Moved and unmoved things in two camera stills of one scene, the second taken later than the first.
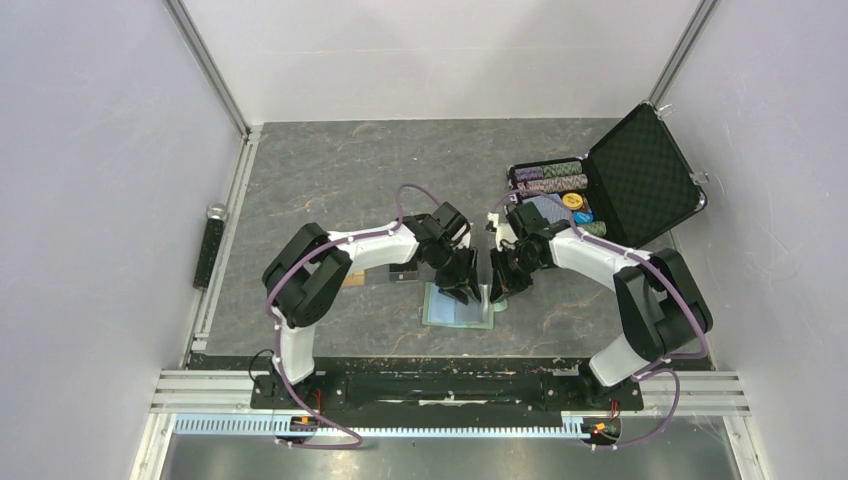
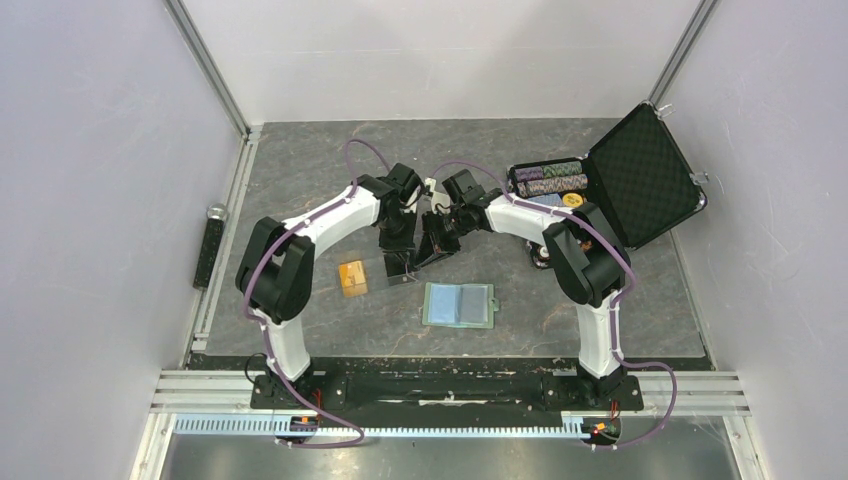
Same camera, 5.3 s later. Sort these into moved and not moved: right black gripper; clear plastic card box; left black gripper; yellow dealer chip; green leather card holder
Moved: left black gripper; right black gripper
Not moved: clear plastic card box; yellow dealer chip; green leather card holder
